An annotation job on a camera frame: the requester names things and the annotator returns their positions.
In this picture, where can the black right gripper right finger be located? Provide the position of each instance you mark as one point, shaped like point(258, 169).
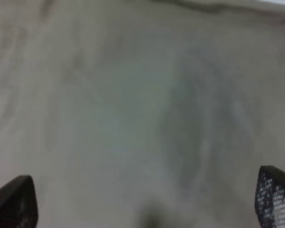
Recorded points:
point(270, 197)

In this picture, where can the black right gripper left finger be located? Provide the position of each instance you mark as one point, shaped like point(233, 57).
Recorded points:
point(18, 203)

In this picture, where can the khaki shorts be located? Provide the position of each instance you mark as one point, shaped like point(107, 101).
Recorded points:
point(142, 113)

